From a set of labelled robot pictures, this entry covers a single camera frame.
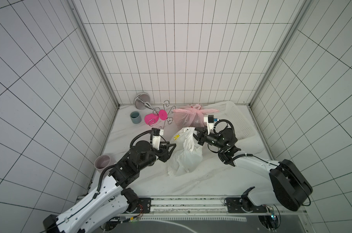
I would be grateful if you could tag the teal green cup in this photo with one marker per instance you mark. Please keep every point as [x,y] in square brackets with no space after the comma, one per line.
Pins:
[135,117]

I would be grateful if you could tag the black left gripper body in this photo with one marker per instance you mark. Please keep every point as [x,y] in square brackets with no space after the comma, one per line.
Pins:
[162,154]

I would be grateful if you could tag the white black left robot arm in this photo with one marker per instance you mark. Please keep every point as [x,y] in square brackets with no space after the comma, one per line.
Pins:
[113,196]

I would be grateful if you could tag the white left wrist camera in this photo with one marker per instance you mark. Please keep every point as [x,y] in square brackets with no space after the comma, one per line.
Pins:
[156,137]

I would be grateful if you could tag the aluminium mounting rail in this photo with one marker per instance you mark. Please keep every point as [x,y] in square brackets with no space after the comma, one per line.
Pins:
[191,206]

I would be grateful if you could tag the pale pink mug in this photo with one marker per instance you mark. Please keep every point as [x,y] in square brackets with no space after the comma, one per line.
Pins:
[102,162]

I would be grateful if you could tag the pink silver cup stand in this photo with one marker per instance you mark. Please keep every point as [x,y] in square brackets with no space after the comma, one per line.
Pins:
[158,115]

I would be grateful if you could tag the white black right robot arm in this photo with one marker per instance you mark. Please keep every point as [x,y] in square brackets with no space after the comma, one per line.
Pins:
[287,186]

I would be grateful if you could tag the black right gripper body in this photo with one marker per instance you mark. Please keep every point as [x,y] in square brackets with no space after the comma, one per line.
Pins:
[204,137]

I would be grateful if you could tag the white plastic bag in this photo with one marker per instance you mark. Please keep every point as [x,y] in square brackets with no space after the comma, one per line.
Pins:
[187,154]

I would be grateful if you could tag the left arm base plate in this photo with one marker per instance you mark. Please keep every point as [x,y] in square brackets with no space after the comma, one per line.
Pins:
[142,205]

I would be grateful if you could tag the white plastic perforated basket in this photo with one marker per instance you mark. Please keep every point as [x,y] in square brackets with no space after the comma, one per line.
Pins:
[230,111]

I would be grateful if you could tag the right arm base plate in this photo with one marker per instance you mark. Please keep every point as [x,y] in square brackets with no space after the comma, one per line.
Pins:
[243,206]

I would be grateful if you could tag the pink plastic bag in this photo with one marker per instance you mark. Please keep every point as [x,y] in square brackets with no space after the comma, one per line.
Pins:
[191,116]

